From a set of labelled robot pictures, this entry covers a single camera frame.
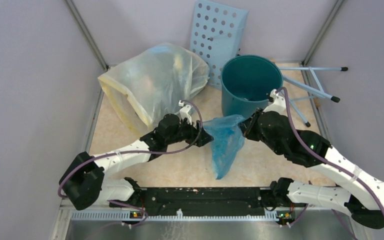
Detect translucent white bag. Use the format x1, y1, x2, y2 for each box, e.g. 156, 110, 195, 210
98, 43, 210, 135

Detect left aluminium frame post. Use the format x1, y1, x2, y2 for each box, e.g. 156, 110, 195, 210
63, 0, 109, 72

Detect right aluminium frame post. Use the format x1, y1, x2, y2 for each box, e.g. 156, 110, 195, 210
301, 0, 347, 66

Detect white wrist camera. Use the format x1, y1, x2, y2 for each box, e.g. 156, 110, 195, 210
178, 100, 196, 125
263, 89, 286, 114

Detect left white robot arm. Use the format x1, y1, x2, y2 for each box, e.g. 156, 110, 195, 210
58, 114, 214, 211

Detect teal plastic trash bin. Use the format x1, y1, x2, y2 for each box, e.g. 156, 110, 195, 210
220, 55, 283, 118

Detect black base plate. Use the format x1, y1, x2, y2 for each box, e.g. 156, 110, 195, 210
125, 187, 304, 217

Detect light blue perforated stool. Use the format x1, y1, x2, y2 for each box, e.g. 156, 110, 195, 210
189, 0, 348, 128

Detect white cable duct strip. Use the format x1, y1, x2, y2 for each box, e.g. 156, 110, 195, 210
71, 209, 279, 222

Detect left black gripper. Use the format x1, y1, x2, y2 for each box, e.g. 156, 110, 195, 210
166, 115, 214, 147

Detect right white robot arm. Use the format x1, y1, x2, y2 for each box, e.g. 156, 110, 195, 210
238, 110, 384, 229

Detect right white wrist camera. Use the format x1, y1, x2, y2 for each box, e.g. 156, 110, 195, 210
263, 89, 286, 114

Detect blue plastic trash bag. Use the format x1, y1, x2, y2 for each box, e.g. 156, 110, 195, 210
203, 114, 246, 180

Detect aluminium frame post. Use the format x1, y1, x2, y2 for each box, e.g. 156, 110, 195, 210
63, 0, 109, 72
301, 0, 347, 66

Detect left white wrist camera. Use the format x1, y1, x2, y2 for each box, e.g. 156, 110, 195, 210
178, 100, 196, 125

